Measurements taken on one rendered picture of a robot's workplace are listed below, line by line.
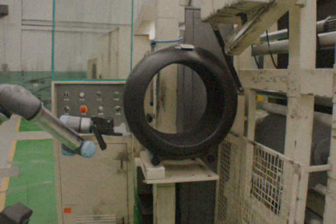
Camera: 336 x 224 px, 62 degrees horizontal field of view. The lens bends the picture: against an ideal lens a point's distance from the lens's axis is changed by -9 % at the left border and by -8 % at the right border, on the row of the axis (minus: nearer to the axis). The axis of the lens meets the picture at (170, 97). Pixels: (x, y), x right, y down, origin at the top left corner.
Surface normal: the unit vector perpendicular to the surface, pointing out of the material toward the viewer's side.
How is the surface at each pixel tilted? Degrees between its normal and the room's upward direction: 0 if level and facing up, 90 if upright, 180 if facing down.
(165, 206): 90
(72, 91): 90
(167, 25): 90
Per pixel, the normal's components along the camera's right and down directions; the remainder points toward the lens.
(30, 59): 0.43, 0.07
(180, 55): 0.17, -0.11
